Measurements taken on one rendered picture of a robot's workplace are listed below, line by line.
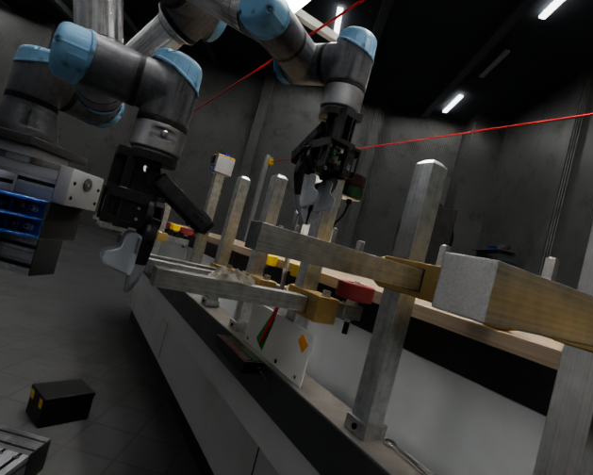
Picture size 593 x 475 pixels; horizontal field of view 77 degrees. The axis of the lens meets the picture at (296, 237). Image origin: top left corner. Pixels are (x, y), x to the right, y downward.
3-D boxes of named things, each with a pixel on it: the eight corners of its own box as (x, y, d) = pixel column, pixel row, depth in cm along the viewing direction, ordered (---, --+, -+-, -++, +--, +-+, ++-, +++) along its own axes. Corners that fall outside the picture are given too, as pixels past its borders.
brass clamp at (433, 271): (435, 304, 48) (444, 266, 49) (365, 283, 60) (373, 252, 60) (463, 311, 52) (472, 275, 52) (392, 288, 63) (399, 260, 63)
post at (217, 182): (184, 287, 140) (216, 171, 142) (180, 285, 144) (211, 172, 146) (195, 289, 143) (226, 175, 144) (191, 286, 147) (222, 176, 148)
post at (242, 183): (202, 320, 118) (241, 174, 120) (198, 317, 121) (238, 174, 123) (212, 321, 120) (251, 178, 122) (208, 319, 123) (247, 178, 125)
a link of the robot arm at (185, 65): (147, 54, 59) (199, 77, 63) (128, 121, 59) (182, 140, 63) (154, 35, 52) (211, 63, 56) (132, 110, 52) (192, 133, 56)
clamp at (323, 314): (312, 322, 70) (320, 296, 70) (278, 303, 81) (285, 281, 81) (336, 326, 73) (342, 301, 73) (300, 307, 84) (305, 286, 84)
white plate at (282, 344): (298, 387, 68) (312, 335, 69) (242, 339, 91) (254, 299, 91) (301, 387, 69) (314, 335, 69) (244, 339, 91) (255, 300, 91)
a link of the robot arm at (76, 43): (52, 88, 57) (129, 116, 62) (42, 64, 47) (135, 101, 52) (66, 38, 57) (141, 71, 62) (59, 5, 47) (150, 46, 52)
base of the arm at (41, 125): (-34, 119, 88) (-22, 79, 88) (15, 139, 103) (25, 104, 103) (28, 136, 87) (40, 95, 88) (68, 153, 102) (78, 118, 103)
